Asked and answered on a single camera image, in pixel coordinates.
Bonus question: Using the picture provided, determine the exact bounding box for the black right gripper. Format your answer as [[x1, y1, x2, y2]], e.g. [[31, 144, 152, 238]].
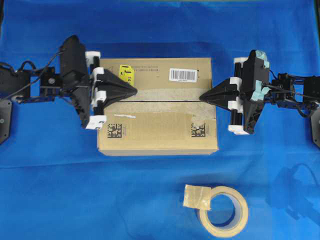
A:
[[199, 49, 271, 135]]

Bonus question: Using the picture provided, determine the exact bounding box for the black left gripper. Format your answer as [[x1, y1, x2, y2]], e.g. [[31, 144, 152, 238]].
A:
[[59, 35, 138, 130]]

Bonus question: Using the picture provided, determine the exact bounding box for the brown cardboard box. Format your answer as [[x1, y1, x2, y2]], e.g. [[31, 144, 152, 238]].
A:
[[97, 57, 219, 156]]

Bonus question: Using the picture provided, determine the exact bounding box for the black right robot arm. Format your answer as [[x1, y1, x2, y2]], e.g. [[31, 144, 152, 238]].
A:
[[199, 49, 320, 146]]

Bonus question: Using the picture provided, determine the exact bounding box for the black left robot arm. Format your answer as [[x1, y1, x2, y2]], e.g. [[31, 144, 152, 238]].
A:
[[0, 35, 138, 143]]

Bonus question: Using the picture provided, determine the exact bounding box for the beige packing tape roll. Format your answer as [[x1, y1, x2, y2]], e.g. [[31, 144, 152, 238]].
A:
[[183, 184, 249, 239]]

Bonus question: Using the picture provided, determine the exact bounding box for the blue table cloth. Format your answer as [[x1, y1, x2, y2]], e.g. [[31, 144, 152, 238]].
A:
[[0, 0, 320, 240]]

